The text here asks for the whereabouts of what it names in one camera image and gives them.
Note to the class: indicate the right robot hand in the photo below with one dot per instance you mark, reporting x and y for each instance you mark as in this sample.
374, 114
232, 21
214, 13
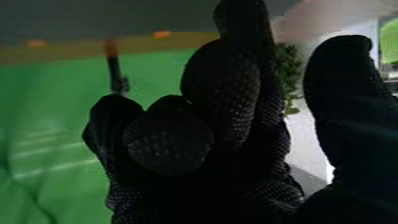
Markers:
225, 140

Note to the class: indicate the green plant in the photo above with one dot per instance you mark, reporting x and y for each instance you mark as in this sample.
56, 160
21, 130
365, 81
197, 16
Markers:
289, 73

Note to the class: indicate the black backdrop stand pole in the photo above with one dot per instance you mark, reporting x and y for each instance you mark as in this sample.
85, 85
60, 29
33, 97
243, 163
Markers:
115, 71

